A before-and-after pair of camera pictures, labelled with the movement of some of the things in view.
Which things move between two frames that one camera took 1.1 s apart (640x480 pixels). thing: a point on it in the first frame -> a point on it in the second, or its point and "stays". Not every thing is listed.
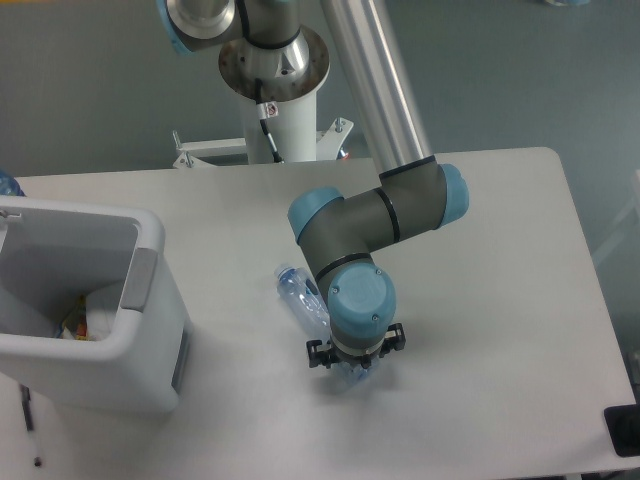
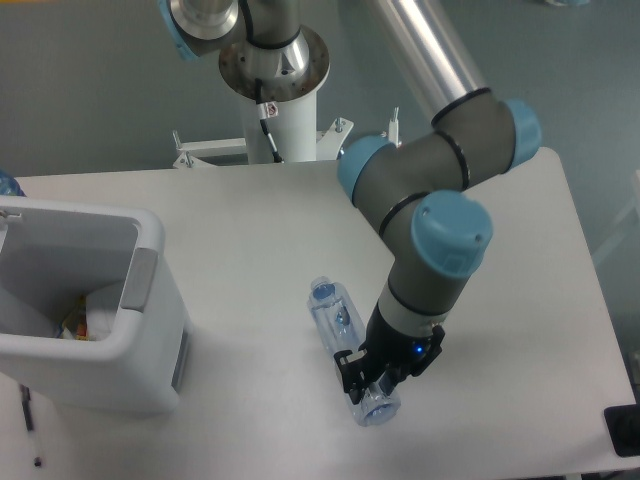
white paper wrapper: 100,311 stays
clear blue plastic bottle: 311,303 -> 336,314
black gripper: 394,340 -> 387,351
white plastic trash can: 51,253 stays
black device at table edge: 623,424 stays
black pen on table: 26,398 stays
